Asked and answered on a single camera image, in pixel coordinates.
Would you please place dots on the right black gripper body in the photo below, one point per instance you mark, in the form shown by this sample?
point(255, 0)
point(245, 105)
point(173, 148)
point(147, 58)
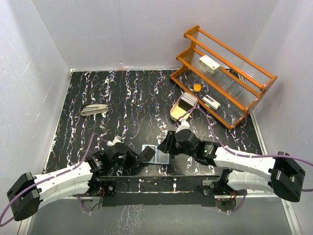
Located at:
point(179, 150)

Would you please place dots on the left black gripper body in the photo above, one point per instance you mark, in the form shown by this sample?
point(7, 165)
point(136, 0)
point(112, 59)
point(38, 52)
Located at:
point(125, 161)

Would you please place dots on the black leather card holder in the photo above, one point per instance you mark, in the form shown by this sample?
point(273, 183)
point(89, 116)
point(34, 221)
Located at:
point(159, 158)

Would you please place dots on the beige oval card tray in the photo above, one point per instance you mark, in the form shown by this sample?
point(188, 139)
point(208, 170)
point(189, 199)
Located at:
point(179, 109)

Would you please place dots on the stack of credit cards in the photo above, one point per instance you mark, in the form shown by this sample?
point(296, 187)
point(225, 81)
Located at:
point(190, 99)

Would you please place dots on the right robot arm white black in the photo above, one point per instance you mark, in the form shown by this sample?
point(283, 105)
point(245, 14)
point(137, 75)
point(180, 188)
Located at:
point(280, 174)

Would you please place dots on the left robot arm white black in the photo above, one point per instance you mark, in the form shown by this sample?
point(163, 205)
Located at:
point(30, 193)

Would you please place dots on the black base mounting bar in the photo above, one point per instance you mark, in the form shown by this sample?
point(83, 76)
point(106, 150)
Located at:
point(155, 190)

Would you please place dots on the white small device on shelf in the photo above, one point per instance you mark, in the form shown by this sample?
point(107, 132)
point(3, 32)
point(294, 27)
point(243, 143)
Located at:
point(210, 102)

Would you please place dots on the orange small container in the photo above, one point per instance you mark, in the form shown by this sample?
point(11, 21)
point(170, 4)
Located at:
point(196, 87)

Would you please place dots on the beige grey stapler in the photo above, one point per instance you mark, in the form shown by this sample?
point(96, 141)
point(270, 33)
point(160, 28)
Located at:
point(93, 109)

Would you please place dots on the orange wooden shelf rack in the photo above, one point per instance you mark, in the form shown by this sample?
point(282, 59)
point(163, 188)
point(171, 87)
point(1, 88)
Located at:
point(238, 86)

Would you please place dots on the white red small box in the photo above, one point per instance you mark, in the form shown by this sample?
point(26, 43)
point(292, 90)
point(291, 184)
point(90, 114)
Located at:
point(209, 64)

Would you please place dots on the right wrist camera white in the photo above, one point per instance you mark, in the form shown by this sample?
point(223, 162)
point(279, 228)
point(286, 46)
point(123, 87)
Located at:
point(183, 125)

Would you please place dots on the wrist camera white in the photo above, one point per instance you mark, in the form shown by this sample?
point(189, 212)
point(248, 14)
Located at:
point(183, 125)
point(114, 141)

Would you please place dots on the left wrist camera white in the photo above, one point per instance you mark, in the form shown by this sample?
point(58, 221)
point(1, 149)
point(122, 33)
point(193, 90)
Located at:
point(114, 141)

